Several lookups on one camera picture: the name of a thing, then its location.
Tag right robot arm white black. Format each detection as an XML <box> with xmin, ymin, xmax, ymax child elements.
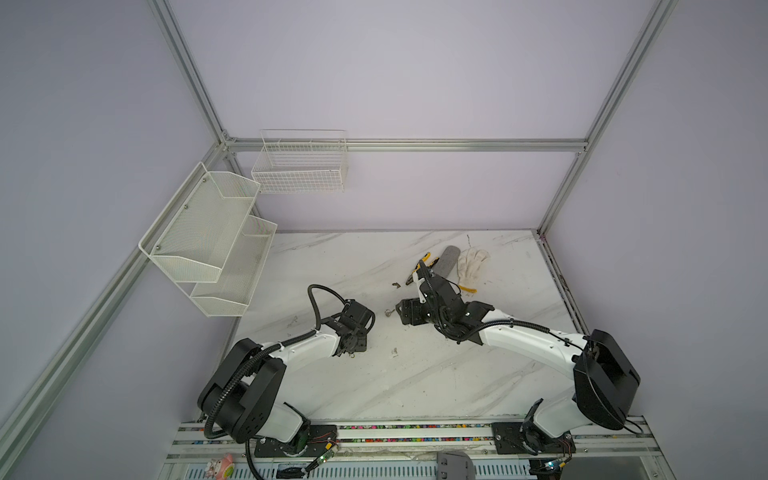
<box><xmin>396</xmin><ymin>262</ymin><xmax>641</xmax><ymax>454</ymax></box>

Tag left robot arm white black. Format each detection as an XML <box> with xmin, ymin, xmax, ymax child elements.
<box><xmin>197</xmin><ymin>300</ymin><xmax>376</xmax><ymax>444</ymax></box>

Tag yellow black pliers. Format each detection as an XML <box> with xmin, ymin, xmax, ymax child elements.
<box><xmin>404</xmin><ymin>251</ymin><xmax>440</xmax><ymax>286</ymax></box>

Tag grey fabric case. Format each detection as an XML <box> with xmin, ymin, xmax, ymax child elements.
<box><xmin>431</xmin><ymin>245</ymin><xmax>461</xmax><ymax>278</ymax></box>

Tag white work glove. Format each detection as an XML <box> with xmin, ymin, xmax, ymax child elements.
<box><xmin>456</xmin><ymin>247</ymin><xmax>490</xmax><ymax>294</ymax></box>

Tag grey box at front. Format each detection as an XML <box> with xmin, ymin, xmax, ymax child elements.
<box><xmin>436</xmin><ymin>451</ymin><xmax>476</xmax><ymax>480</ymax></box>

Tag white mesh two-tier shelf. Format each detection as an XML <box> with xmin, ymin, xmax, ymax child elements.
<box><xmin>138</xmin><ymin>163</ymin><xmax>277</xmax><ymax>317</ymax></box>

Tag pink small object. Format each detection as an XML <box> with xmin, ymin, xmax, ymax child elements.
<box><xmin>204</xmin><ymin>454</ymin><xmax>235</xmax><ymax>480</ymax></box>

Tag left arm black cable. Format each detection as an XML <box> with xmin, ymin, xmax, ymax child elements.
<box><xmin>202</xmin><ymin>284</ymin><xmax>349</xmax><ymax>480</ymax></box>

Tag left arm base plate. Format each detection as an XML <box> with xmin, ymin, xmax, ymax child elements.
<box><xmin>250</xmin><ymin>424</ymin><xmax>338</xmax><ymax>458</ymax></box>

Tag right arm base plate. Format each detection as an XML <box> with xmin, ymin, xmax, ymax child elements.
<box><xmin>491</xmin><ymin>422</ymin><xmax>575</xmax><ymax>455</ymax></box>

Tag white wire basket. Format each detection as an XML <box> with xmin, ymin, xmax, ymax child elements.
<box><xmin>251</xmin><ymin>129</ymin><xmax>348</xmax><ymax>194</ymax></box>

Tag aluminium frame rail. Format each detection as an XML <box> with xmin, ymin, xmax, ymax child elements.
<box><xmin>229</xmin><ymin>138</ymin><xmax>588</xmax><ymax>153</ymax></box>

